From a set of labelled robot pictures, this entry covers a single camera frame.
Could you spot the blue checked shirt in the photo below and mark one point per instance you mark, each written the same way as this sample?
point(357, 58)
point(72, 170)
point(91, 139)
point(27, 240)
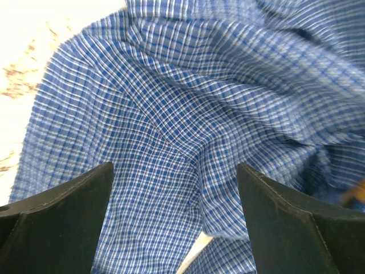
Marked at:
point(176, 94)

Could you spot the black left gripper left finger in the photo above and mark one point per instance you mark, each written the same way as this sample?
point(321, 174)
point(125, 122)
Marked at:
point(56, 231)

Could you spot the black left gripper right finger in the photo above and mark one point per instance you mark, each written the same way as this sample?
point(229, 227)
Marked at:
point(291, 232)

